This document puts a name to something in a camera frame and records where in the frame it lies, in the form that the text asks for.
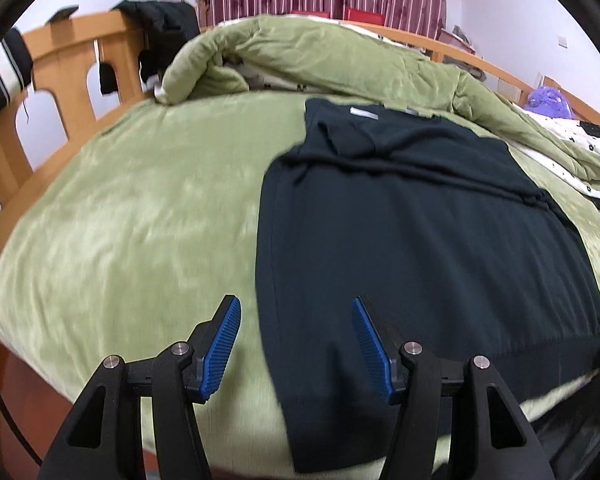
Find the wooden bed frame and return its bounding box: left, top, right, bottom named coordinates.
left=0, top=10, right=600, bottom=321

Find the purple plush toy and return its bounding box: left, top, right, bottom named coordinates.
left=524, top=85, right=574, bottom=121

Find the pile of cardboard boxes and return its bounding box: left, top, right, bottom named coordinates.
left=439, top=24, right=482, bottom=57

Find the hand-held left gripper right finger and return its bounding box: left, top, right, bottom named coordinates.
left=351, top=296, right=556, bottom=480

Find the green plush bed sheet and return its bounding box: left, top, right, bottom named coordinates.
left=0, top=89, right=600, bottom=477

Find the green and white floral quilt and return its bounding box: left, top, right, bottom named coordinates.
left=152, top=14, right=600, bottom=196

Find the small black object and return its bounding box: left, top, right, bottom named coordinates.
left=47, top=5, right=80, bottom=25

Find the black sweatshirt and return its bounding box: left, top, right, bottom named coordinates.
left=254, top=97, right=600, bottom=474

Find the black and white striped garment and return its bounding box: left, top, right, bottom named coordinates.
left=0, top=27, right=35, bottom=129

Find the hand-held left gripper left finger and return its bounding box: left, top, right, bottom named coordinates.
left=37, top=294, right=243, bottom=480

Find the black jacket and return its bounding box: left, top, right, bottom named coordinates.
left=98, top=0, right=201, bottom=97

